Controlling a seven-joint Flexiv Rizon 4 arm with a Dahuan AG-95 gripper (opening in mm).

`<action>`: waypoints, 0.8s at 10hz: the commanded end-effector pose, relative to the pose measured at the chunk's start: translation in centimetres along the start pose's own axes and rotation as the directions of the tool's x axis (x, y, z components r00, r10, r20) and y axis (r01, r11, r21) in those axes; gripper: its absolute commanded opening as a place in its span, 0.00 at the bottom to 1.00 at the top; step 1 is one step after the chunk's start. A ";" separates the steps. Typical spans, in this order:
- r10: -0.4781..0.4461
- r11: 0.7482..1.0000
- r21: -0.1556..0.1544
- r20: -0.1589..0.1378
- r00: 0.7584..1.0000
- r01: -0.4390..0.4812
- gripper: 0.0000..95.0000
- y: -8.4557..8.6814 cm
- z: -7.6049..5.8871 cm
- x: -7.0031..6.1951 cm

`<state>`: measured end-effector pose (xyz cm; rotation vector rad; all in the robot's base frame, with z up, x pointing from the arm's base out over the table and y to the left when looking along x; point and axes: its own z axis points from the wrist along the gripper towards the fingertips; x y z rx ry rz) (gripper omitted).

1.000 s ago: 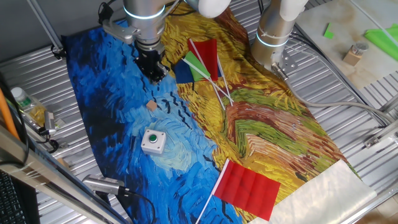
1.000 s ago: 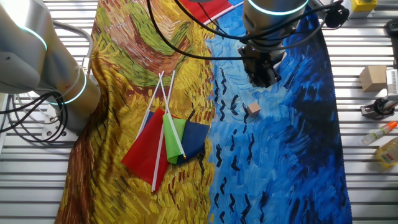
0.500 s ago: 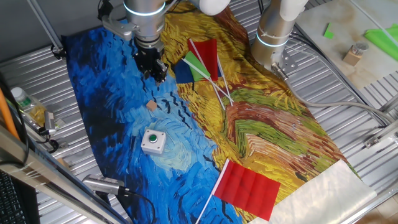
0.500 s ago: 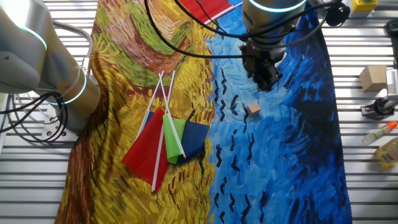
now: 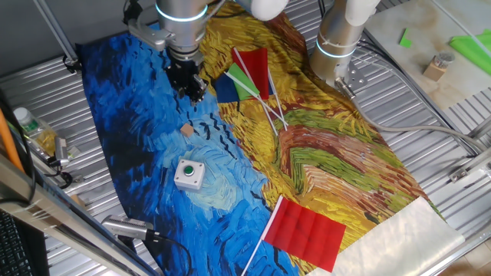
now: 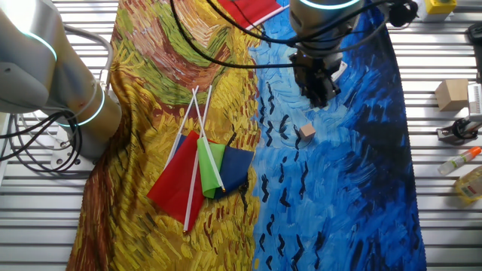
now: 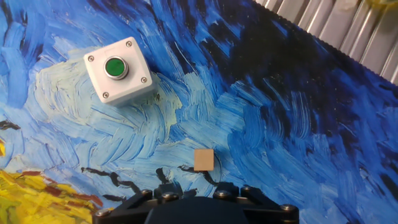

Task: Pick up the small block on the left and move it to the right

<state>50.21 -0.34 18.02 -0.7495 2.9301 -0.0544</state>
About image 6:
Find black device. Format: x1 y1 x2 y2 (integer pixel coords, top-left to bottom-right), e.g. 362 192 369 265
466 21 482 48

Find white box green push button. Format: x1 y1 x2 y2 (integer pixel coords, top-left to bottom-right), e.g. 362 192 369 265
331 59 349 83

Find yellow oil bottle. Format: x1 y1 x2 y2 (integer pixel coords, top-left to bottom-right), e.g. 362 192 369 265
453 165 482 205

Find grey corrugated hose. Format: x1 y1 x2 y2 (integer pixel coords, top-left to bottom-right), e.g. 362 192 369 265
62 24 114 93

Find dark blue flag white stick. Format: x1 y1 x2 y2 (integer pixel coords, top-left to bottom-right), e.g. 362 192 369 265
164 84 255 199

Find ribbed silver camera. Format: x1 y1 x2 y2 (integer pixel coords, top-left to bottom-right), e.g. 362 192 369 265
466 81 482 122

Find clear spray bottle orange cap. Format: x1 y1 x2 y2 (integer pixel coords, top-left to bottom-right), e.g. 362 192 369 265
437 145 482 177

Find large red flag white stick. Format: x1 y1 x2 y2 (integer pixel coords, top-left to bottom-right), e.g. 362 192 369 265
217 0 290 32

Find black clamp camera mount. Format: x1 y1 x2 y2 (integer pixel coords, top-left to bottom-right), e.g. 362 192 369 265
435 115 482 146

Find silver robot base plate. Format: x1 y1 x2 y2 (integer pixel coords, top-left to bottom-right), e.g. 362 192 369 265
50 126 97 173

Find small red flag white stick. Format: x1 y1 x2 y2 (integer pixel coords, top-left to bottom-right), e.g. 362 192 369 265
145 84 214 233

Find small green flag white stick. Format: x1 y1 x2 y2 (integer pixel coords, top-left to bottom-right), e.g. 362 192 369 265
191 87 227 199

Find yellow emergency stop box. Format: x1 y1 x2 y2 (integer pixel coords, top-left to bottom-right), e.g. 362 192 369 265
424 0 458 22

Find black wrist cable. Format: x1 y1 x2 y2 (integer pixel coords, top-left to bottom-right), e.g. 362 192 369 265
169 0 304 71
205 0 396 48

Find black base cable bundle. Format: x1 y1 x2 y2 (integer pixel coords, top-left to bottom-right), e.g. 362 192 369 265
0 110 84 175

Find brown cardboard box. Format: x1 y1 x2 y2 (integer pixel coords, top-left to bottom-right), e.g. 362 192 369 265
435 78 470 112

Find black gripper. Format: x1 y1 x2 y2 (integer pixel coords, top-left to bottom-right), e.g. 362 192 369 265
289 52 342 108

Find black coiled cable wad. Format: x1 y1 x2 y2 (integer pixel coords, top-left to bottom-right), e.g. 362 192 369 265
389 0 419 28

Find small wooden block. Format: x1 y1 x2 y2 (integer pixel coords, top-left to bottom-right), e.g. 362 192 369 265
298 123 317 142

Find painted blue yellow tablecloth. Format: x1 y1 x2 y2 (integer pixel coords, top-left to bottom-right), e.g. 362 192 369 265
66 0 429 271

